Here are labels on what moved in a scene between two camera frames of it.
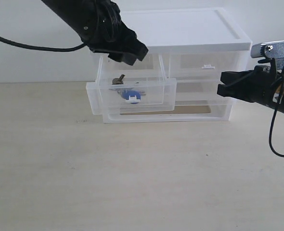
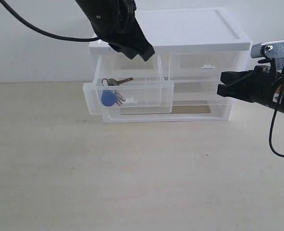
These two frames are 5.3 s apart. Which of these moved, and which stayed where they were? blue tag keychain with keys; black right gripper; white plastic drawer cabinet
Moved: blue tag keychain with keys
Stayed: black right gripper; white plastic drawer cabinet
